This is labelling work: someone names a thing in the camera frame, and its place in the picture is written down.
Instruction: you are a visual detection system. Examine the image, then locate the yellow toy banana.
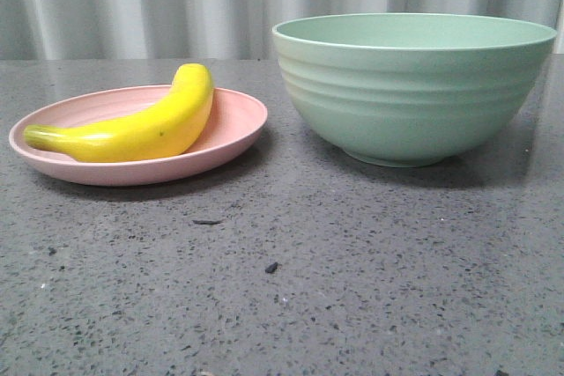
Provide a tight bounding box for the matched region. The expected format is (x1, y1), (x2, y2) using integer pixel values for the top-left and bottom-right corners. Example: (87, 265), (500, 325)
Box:
(23, 63), (214, 163)

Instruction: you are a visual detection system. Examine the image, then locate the green ribbed plastic bowl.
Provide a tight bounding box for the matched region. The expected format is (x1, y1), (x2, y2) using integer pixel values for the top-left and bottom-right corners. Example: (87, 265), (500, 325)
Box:
(272, 13), (556, 167)

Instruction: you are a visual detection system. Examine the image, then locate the pink plastic plate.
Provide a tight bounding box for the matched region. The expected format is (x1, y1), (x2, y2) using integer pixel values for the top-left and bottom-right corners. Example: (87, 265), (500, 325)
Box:
(9, 85), (268, 187)

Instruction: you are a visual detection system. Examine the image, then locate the flat black debris sliver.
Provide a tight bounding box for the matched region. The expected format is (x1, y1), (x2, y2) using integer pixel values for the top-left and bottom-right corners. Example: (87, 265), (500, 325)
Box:
(192, 219), (223, 225)

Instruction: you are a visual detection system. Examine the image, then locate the black debris chip centre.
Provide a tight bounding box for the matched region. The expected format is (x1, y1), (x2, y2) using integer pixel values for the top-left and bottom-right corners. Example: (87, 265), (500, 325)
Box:
(264, 262), (278, 274)

